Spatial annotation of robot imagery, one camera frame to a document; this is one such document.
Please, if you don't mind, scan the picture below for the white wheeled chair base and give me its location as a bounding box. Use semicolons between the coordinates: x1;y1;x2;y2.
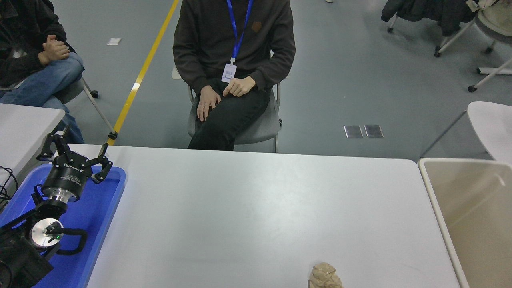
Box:
467;56;512;93

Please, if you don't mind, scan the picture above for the lanyard person's left hand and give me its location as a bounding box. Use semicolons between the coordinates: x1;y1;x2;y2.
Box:
222;76;256;98

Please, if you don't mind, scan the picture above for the crumpled tan paper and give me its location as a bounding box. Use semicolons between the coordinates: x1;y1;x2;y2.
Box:
308;262;343;288

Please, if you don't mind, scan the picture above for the grey chair with metal legs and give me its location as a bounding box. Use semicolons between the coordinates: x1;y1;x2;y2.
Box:
172;66;283;153

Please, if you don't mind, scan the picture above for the black cable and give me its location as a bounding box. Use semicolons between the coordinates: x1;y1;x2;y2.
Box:
0;166;18;210

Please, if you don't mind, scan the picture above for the lanyard person's right hand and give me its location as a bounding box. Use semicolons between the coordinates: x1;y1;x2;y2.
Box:
197;85;222;122

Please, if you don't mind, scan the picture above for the seated person with lanyard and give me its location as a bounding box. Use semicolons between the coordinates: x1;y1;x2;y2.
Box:
173;0;296;151

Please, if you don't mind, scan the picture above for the grey chair with white legs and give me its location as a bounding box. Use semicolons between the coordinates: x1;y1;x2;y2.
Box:
434;0;512;57

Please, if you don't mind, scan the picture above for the white side table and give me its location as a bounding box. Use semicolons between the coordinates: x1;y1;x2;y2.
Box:
0;103;66;188

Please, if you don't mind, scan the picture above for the large pale bin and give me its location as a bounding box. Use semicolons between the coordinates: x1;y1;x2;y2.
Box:
417;158;512;288

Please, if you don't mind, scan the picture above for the jeans person's right hand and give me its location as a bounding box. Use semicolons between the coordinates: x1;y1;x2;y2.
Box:
38;49;65;66

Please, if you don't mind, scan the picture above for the white-legged office chair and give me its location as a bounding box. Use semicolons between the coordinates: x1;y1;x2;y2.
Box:
387;16;460;56

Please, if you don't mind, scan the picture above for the dark coat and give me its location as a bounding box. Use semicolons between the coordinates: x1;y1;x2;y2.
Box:
381;0;478;36

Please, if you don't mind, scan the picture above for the white shell chair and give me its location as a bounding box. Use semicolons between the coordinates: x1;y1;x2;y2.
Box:
419;101;512;164

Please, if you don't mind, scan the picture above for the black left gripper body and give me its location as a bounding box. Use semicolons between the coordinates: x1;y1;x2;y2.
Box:
41;154;93;200

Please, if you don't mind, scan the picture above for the grey wheeled office chair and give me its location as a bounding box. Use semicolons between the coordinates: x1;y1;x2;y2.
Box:
52;76;118;140

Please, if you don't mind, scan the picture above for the jeans person's left hand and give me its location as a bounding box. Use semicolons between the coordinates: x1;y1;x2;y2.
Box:
43;35;70;57

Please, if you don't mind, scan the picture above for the blue plastic tray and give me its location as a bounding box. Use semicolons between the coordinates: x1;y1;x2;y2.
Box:
0;163;126;288

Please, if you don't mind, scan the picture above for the seated person in jeans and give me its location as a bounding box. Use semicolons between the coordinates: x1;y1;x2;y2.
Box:
0;0;85;144

